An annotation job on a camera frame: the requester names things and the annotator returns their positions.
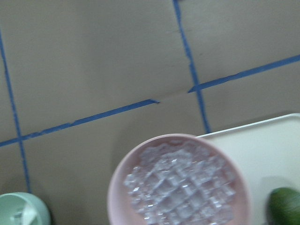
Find single clear ice cube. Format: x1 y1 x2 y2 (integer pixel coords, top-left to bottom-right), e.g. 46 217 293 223
11 211 23 225

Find pink bowl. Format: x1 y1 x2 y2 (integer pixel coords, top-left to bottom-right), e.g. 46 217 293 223
107 134 253 225

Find clear ice cubes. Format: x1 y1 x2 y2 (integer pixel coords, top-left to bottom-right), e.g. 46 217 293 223
123 141 236 225

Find mint green bowl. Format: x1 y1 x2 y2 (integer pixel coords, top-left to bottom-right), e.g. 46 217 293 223
0 192 51 225

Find beige plastic tray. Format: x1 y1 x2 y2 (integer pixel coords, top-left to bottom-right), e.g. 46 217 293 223
202 113 300 225

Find green lime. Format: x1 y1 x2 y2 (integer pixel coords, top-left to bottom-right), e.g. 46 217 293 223
268 187 300 225

